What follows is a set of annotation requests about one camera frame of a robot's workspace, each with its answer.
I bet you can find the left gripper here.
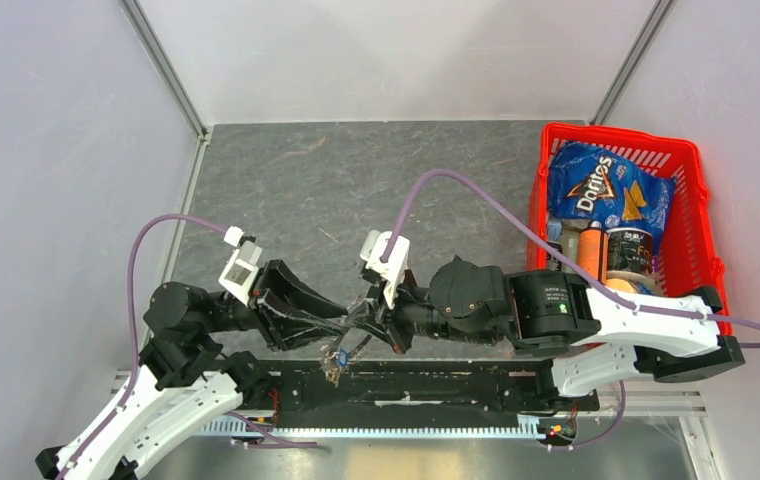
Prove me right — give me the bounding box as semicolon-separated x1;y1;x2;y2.
201;256;350;349

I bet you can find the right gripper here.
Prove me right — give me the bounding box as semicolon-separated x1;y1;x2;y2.
346;259;500;352

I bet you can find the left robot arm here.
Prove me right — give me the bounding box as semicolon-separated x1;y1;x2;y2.
35;260;348;479

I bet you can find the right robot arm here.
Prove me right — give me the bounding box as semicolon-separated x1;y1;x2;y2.
345;257;746;409

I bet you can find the orange bottle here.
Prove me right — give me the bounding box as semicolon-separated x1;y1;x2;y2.
577;221;609;283

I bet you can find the yellow sponge ball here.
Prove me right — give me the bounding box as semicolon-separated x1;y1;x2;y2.
605;278;639;294

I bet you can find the blue Doritos chip bag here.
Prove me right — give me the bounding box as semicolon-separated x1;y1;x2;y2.
546;141;676;242

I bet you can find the black can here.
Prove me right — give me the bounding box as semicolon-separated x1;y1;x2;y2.
607;227;654;276

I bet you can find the red plastic basket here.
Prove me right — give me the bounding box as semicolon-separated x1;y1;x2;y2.
527;122;729;315

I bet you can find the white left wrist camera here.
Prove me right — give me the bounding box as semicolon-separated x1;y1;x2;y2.
218;226;262;306

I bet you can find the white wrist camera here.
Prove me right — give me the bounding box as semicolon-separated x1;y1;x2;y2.
218;226;262;306
360;230;411;309

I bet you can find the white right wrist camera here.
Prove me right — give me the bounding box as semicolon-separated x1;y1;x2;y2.
360;230;411;309

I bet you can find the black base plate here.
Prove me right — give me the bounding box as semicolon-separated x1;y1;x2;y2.
239;360;600;429

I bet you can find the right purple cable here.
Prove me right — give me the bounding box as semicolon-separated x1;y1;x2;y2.
379;168;760;350

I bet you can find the purple cable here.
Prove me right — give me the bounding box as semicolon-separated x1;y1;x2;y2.
379;168;760;350
55;213;236;480

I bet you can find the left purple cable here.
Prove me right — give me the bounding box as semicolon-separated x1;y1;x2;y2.
55;213;236;480

